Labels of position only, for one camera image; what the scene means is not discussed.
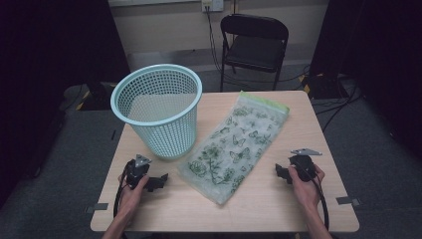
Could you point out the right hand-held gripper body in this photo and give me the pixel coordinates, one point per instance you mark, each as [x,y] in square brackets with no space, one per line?
[304,166]

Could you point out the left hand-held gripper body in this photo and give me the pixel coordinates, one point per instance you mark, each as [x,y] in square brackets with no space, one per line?
[137,171]

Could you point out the light blue mesh wastebasket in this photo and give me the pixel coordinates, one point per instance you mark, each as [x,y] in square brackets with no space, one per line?
[166,139]

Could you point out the green printed plastic bag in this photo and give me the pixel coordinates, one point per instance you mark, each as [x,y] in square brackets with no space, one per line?
[232,149]

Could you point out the person's left hand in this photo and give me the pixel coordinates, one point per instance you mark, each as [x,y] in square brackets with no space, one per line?
[131,199]

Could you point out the person's right hand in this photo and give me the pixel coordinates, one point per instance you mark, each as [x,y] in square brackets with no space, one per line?
[308,192]

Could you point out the black stand base striped tape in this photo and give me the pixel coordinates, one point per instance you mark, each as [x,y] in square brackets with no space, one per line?
[96,94]
[326,88]

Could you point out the black folding chair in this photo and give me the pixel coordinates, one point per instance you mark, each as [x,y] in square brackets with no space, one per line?
[255,49]

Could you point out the black curtain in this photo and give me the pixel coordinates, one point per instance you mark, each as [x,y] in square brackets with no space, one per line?
[49,66]
[381,49]

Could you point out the grey metal table bracket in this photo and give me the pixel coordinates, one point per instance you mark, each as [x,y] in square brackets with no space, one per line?
[98,207]
[346,200]

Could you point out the white wall outlet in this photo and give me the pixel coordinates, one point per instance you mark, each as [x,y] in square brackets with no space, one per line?
[212,5]

